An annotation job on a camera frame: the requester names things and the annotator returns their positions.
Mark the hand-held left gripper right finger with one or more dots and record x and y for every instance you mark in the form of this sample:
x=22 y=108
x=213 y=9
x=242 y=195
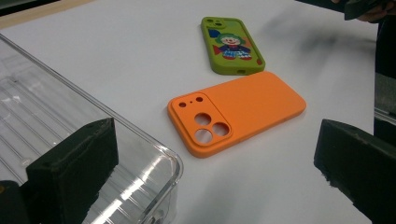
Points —
x=358 y=161

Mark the metal floor rail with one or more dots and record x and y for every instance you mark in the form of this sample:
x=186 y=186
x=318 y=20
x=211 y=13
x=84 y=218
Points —
x=386 y=115

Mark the orange phone case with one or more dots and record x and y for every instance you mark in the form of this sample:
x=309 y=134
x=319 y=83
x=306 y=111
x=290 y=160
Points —
x=249 y=105

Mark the green clown phone case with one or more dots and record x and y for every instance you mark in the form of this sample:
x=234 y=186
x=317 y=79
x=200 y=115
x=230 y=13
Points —
x=232 y=46

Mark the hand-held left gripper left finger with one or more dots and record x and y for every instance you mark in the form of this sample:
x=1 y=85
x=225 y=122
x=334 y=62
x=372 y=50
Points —
x=71 y=168

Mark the clear plastic rack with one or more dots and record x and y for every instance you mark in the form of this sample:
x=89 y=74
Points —
x=46 y=102

